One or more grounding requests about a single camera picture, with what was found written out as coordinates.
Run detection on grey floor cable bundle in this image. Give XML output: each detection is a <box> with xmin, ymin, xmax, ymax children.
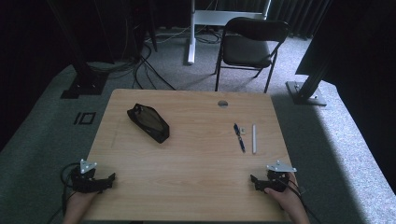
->
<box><xmin>87</xmin><ymin>60</ymin><xmax>138</xmax><ymax>80</ymax></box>

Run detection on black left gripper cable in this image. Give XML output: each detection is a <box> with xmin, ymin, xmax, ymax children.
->
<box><xmin>46</xmin><ymin>161</ymin><xmax>82</xmax><ymax>224</ymax></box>

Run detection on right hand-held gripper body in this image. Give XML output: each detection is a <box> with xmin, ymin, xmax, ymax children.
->
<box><xmin>264</xmin><ymin>160</ymin><xmax>298</xmax><ymax>193</ymax></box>

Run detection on black stand with metal base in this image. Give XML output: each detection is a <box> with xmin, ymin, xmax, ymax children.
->
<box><xmin>285</xmin><ymin>59</ymin><xmax>332</xmax><ymax>107</ymax></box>

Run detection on black pencil case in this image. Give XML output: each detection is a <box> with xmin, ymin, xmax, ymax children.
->
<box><xmin>126</xmin><ymin>103</ymin><xmax>171</xmax><ymax>145</ymax></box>

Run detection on black folding chair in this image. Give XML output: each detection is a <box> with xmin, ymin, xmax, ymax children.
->
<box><xmin>214</xmin><ymin>16</ymin><xmax>291</xmax><ymax>94</ymax></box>

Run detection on blue pen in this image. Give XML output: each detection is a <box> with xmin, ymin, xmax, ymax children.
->
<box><xmin>233</xmin><ymin>122</ymin><xmax>247</xmax><ymax>154</ymax></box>

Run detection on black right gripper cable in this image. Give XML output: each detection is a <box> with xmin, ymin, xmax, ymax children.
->
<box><xmin>274</xmin><ymin>176</ymin><xmax>322</xmax><ymax>224</ymax></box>

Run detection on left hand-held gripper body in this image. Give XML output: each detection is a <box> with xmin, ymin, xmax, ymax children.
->
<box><xmin>70</xmin><ymin>159</ymin><xmax>104</xmax><ymax>194</ymax></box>

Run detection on person's right hand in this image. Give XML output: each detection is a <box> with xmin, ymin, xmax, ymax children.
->
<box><xmin>263</xmin><ymin>172</ymin><xmax>301</xmax><ymax>217</ymax></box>

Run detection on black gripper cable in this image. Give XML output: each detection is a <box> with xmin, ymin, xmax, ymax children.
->
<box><xmin>274</xmin><ymin>176</ymin><xmax>322</xmax><ymax>224</ymax></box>
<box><xmin>46</xmin><ymin>161</ymin><xmax>82</xmax><ymax>224</ymax></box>

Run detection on black floor cables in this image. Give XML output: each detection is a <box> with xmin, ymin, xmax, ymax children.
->
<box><xmin>132</xmin><ymin>43</ymin><xmax>177</xmax><ymax>91</ymax></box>

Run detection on person's left hand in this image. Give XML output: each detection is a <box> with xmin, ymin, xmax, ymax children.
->
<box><xmin>64</xmin><ymin>189</ymin><xmax>99</xmax><ymax>220</ymax></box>

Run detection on white pen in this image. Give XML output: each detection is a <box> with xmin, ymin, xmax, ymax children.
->
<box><xmin>251</xmin><ymin>124</ymin><xmax>258</xmax><ymax>155</ymax></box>

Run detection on white desk frame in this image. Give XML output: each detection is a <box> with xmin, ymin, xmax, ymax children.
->
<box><xmin>187</xmin><ymin>0</ymin><xmax>273</xmax><ymax>65</ymax></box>

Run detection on dark curtain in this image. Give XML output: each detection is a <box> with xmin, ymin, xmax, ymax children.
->
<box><xmin>267</xmin><ymin>0</ymin><xmax>334</xmax><ymax>40</ymax></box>

